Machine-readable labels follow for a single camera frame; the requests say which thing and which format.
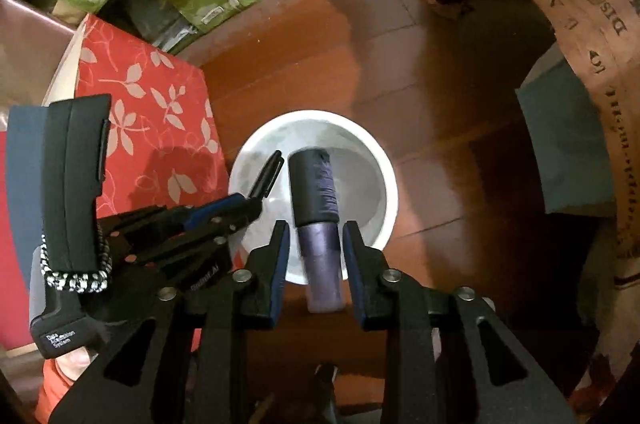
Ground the purple tube with black cap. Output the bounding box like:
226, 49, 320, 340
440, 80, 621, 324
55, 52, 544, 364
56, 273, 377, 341
288, 147, 344, 313

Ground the black Sharpie marker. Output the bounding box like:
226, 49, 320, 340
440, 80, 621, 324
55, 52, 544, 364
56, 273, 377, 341
248, 150, 284, 199

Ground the red leaf pattern bag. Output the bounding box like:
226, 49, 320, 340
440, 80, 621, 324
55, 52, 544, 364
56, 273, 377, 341
43, 14, 229, 217

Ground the printed newspaper pattern blanket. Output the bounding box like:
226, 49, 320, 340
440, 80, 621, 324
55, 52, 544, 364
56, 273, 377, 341
516, 0, 639, 410

